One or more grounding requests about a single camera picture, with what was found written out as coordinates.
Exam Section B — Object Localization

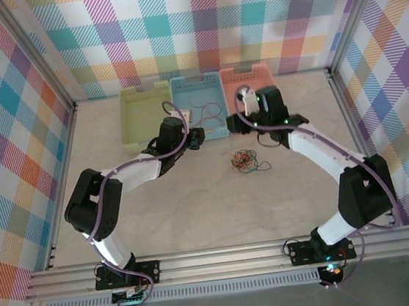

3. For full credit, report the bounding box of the thin blue cable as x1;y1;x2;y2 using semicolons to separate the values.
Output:
243;149;261;170

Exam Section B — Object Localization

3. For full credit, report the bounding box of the thin red cable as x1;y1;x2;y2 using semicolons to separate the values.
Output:
186;91;225;131

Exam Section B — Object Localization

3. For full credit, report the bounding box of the thin green cable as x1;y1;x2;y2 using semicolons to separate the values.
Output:
231;148;272;176

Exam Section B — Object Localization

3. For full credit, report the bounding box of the pink perforated plastic basket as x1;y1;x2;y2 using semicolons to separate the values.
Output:
217;59;286;124

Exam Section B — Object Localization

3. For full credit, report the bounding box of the green perforated plastic basket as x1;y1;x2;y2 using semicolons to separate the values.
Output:
114;79;179;156

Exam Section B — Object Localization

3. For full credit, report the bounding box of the blue perforated plastic basket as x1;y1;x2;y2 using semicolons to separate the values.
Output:
169;70;232;146

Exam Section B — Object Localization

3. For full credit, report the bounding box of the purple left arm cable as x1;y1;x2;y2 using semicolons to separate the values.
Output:
73;98;212;306

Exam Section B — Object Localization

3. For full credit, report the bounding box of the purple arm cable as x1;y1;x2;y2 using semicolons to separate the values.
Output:
232;71;409;298
73;98;212;306

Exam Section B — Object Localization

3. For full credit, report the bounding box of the aluminium frame post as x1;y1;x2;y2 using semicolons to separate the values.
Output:
0;0;79;120
319;0;394;77

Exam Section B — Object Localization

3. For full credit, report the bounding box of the aluminium frame rail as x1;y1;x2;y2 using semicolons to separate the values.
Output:
21;225;409;303

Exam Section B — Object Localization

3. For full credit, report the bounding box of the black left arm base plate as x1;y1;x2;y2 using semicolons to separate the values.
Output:
93;259;163;291

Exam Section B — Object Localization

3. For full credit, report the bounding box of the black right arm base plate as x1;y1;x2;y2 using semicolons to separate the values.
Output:
287;235;358;266

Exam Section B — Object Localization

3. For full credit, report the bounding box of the grey slotted cable duct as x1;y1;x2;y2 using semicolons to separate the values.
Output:
43;271;322;306

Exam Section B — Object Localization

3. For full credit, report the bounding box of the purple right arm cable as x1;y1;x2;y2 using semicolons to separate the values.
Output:
232;71;409;298

